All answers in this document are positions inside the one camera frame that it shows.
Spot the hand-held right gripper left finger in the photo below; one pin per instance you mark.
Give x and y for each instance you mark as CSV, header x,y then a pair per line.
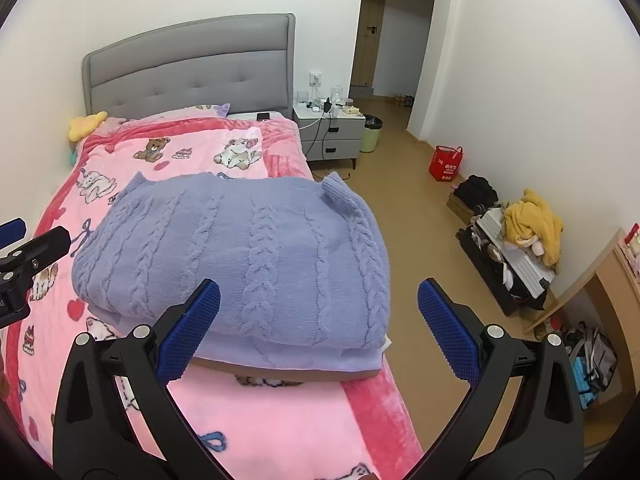
x,y
192,330

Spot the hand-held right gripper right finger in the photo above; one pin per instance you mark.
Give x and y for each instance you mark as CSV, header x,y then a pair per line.
x,y
450,335

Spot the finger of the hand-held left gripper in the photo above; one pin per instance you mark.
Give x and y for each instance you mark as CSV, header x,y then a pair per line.
x,y
45,245
12,231

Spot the purple knit hooded cardigan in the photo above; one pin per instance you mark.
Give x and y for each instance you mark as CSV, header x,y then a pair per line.
x,y
250,260

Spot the black clothes pile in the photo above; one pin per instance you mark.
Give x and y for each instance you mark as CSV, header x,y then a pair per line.
x,y
475,190

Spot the black suitcase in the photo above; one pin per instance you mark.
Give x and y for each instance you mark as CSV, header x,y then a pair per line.
x,y
505,290

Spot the bottles under desk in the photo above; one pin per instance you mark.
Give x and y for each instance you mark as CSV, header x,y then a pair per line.
x,y
549,331

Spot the silver suitcase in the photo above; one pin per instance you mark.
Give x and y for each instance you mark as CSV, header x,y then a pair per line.
x,y
525,270

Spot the folded purple duvet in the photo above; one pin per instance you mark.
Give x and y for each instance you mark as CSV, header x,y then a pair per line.
x,y
300,355

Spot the yellow plush toy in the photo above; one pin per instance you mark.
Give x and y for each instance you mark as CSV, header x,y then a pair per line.
x,y
85,127

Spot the pink printed blanket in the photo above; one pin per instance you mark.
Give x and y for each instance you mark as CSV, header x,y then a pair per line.
x,y
280,420

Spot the cardboard box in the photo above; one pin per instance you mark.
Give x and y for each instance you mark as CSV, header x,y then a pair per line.
x,y
459,209

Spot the yellow garment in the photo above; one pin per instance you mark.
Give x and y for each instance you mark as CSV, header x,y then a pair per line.
x,y
535,225

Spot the blue bag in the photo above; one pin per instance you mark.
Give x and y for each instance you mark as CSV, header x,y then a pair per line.
x,y
582,380

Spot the grey backpack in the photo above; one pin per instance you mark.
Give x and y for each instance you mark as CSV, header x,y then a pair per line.
x,y
595,355

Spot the wooden desk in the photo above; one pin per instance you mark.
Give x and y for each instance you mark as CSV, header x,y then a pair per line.
x,y
607,300

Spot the red shopping bag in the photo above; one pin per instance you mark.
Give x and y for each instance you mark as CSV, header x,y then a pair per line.
x,y
444,165

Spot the pink desk items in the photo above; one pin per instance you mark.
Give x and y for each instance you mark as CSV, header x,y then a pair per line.
x,y
631,250

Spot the light green trash bin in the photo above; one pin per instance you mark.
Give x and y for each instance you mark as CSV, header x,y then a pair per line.
x,y
371,137

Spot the floral pillow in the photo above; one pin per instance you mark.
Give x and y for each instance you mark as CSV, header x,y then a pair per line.
x,y
212,110

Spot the grey white nightstand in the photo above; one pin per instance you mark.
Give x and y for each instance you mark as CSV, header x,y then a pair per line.
x,y
340,135

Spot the grey upholstered bed headboard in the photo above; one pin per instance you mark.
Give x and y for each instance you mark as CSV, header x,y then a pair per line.
x,y
200,70

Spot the shoes in hallway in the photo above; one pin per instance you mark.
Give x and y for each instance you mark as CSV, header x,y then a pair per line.
x,y
402,100

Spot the clear jar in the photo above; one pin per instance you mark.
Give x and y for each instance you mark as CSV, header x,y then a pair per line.
x,y
337,95

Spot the wooden door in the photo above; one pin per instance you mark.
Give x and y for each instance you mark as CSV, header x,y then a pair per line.
x,y
369,25

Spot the white wall socket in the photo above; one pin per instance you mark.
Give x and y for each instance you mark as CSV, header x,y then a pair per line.
x,y
315,78

